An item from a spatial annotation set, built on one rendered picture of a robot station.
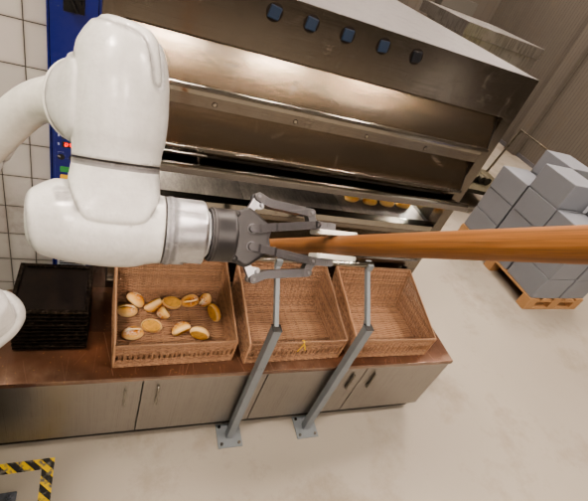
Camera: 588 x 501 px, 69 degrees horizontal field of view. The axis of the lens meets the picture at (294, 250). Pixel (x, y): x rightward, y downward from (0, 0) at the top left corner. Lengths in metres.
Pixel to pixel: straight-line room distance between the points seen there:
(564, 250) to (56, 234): 0.49
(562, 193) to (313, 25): 3.60
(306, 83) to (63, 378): 1.60
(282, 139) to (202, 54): 0.50
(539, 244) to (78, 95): 0.48
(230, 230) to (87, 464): 2.08
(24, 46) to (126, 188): 1.32
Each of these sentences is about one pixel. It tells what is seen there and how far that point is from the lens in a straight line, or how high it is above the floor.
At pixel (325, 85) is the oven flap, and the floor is 1.83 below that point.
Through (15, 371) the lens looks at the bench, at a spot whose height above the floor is 0.58.
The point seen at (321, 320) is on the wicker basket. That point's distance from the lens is 2.55.
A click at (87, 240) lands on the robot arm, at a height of 1.97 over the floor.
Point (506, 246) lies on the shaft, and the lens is 0.41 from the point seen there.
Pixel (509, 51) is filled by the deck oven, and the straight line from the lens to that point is 7.70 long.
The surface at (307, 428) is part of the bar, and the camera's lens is 2.82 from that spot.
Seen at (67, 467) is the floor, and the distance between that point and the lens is 2.54.
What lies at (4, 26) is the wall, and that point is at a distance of 1.81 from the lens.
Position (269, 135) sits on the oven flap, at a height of 1.56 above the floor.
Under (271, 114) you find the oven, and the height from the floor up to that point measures 1.66.
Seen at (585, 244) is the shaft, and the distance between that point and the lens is 0.37.
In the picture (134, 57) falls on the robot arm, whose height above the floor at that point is 2.15.
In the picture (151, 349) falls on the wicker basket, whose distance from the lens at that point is 2.03.
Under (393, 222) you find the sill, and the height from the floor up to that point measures 1.18.
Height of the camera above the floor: 2.32
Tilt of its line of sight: 36 degrees down
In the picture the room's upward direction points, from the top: 23 degrees clockwise
